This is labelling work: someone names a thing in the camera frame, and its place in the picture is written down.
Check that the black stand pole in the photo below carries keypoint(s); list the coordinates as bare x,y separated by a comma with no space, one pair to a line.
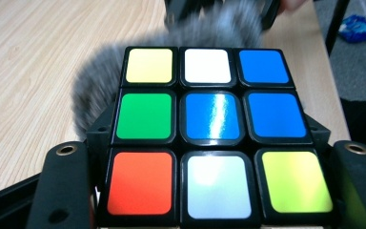
338,27

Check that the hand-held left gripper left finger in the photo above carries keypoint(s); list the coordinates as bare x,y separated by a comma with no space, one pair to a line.
63,191

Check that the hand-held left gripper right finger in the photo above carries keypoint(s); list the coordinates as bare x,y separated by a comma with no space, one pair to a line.
359,191

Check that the grey fluffy cloth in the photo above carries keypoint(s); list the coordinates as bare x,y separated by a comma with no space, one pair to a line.
209,31

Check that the multicoloured puzzle cube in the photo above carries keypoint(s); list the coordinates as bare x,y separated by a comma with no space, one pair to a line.
213,127

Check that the blue packet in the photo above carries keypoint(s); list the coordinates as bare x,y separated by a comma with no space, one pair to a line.
357,28

